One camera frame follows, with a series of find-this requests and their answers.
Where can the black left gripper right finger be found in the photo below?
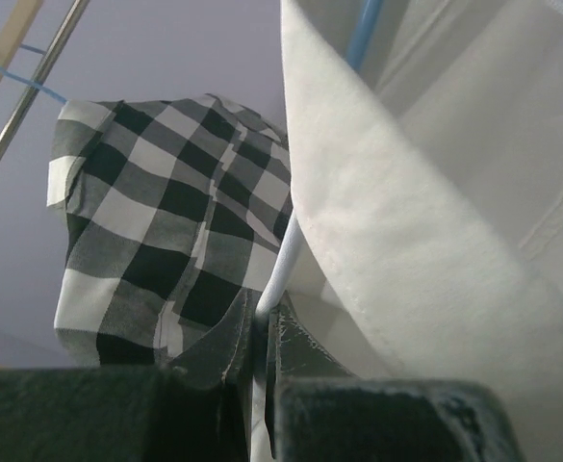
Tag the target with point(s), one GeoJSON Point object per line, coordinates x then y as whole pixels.
{"type": "Point", "coordinates": [317, 410]}

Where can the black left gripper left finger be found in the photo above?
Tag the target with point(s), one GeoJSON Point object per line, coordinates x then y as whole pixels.
{"type": "Point", "coordinates": [196, 408]}

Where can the black white checkered shirt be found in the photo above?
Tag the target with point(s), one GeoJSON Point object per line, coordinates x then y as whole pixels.
{"type": "Point", "coordinates": [172, 208]}

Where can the light blue wire hanger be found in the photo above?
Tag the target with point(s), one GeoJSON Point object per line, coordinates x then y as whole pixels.
{"type": "Point", "coordinates": [293, 239]}

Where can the blue hanger under checkered shirt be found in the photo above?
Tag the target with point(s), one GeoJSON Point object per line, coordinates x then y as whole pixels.
{"type": "Point", "coordinates": [25, 75]}

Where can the wooden clothes rack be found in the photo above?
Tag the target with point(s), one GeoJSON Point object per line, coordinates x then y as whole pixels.
{"type": "Point", "coordinates": [25, 114]}

